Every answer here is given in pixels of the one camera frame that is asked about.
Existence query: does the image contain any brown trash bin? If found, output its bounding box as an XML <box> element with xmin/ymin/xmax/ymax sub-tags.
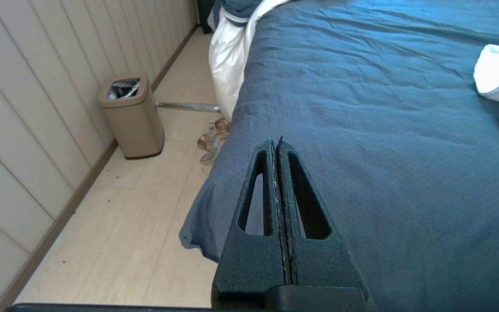
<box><xmin>98</xmin><ymin>73</ymin><xmax>165</xmax><ymax>159</ymax></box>

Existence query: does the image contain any thin grey floor object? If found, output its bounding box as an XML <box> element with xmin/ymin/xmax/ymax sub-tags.
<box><xmin>156</xmin><ymin>101</ymin><xmax>221</xmax><ymax>114</ymax></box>

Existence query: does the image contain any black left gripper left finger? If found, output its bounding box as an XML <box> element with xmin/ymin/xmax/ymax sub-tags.
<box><xmin>211</xmin><ymin>139</ymin><xmax>288</xmax><ymax>310</ymax></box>

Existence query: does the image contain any dark blue crumpled duvet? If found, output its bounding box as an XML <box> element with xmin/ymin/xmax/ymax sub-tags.
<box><xmin>207</xmin><ymin>0</ymin><xmax>295</xmax><ymax>123</ymax></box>

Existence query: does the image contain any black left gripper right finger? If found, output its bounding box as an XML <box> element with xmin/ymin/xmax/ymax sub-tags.
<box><xmin>276</xmin><ymin>136</ymin><xmax>369</xmax><ymax>311</ymax></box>

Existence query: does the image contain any blue bed with headboard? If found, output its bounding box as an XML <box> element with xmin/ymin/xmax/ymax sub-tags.
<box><xmin>179</xmin><ymin>0</ymin><xmax>499</xmax><ymax>312</ymax></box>

